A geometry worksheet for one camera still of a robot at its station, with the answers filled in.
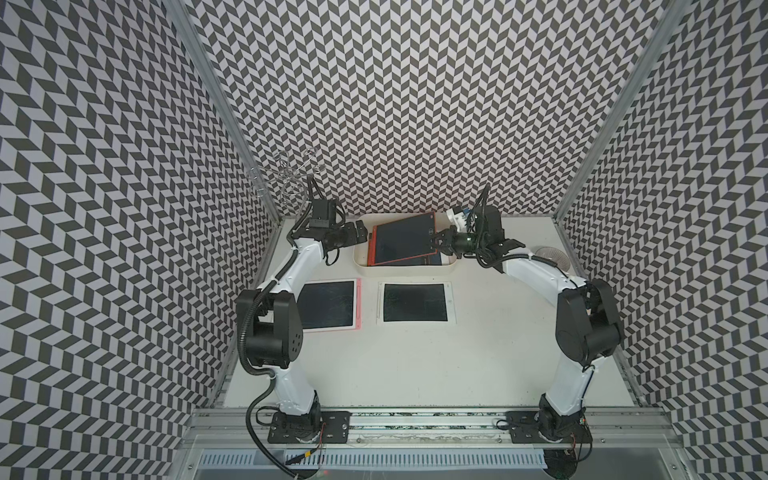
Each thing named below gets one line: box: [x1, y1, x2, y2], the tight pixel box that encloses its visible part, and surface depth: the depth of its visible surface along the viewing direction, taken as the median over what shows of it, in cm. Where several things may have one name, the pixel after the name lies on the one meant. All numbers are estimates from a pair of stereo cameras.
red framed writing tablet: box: [367, 212, 438, 267], surface depth 88 cm
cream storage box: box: [353, 234, 460, 277], surface depth 104 cm
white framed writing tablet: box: [376, 281, 457, 325], surface depth 96 cm
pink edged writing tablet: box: [297, 278, 362, 333], surface depth 96 cm
